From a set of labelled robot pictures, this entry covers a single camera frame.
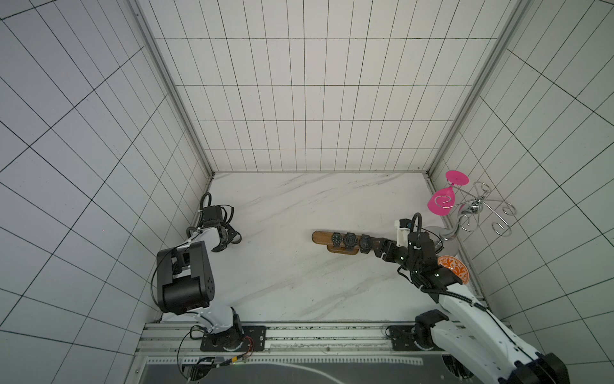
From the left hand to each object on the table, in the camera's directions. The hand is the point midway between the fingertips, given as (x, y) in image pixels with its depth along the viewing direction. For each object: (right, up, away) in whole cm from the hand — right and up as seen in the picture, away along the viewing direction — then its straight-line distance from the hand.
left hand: (324, 241), depth 86 cm
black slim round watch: (+5, 0, +1) cm, 5 cm away
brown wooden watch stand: (+1, +1, +2) cm, 2 cm away
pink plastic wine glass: (+38, +15, -10) cm, 42 cm away
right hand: (+18, +2, 0) cm, 18 cm away
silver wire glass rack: (+48, +10, -9) cm, 49 cm away
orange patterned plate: (+49, -9, 0) cm, 50 cm away
